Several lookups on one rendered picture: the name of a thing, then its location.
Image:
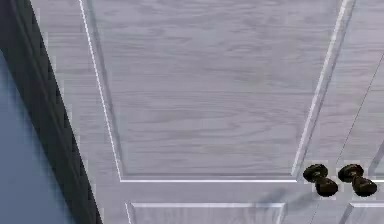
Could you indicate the pale grey panelled door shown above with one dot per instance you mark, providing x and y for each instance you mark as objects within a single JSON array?
[
  {"x": 370, "y": 126},
  {"x": 206, "y": 100}
]

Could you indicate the dark round door knob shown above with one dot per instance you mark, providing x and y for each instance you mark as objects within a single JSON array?
[
  {"x": 357, "y": 180},
  {"x": 320, "y": 180}
]

